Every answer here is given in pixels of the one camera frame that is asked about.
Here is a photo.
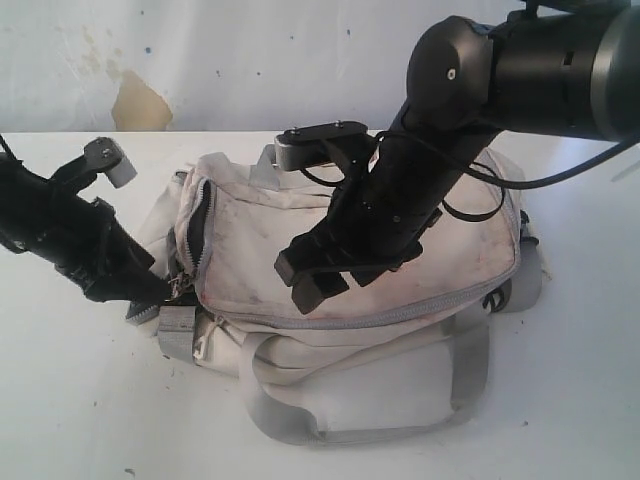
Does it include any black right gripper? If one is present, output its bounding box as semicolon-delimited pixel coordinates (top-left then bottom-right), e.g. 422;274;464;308
274;139;475;314

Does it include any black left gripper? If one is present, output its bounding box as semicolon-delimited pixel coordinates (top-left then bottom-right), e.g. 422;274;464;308
1;154;170;303

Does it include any zipper pull with metal ring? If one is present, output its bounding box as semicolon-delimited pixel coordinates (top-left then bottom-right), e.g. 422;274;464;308
169;272;193;301

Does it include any white fabric duffel bag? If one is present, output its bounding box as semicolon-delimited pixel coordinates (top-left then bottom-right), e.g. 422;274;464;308
127;153;544;445

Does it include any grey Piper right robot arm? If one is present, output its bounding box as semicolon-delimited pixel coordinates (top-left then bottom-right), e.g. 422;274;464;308
275;1;639;313

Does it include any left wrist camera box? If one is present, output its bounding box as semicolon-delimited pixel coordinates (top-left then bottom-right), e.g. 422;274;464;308
84;137;137;189

